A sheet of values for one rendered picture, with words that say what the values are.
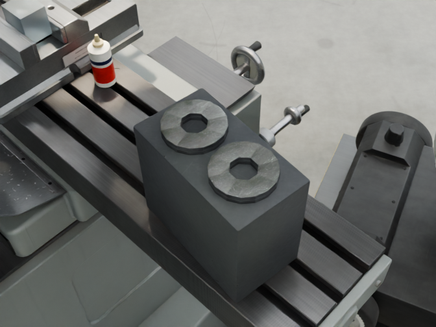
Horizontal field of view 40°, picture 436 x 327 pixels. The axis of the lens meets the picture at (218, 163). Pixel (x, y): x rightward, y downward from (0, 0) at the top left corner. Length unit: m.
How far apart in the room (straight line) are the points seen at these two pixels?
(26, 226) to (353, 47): 1.96
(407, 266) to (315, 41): 1.58
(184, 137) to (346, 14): 2.24
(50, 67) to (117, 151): 0.22
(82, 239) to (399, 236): 0.70
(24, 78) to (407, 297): 0.89
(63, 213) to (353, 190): 0.68
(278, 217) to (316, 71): 1.91
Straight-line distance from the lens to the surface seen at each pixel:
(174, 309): 1.71
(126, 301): 1.55
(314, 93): 2.53
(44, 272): 1.23
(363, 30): 2.89
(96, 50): 1.10
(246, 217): 0.71
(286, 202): 0.74
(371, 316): 1.34
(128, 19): 1.23
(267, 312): 0.86
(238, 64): 1.65
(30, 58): 1.11
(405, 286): 1.37
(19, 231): 1.12
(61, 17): 1.15
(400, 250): 1.42
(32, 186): 1.11
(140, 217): 0.95
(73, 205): 1.14
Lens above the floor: 1.73
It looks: 50 degrees down
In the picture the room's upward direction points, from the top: 1 degrees counter-clockwise
